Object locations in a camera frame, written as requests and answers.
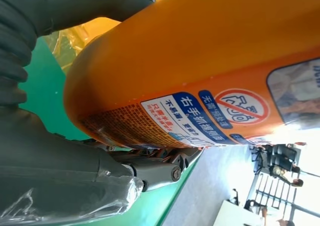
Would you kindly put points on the seated background person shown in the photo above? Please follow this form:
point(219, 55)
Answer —
point(287, 174)

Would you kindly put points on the white background table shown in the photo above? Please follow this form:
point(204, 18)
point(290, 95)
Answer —
point(237, 216)

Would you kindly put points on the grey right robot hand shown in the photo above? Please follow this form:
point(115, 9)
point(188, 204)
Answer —
point(50, 171)

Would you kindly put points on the metal rack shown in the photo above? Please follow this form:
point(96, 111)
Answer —
point(272, 191)

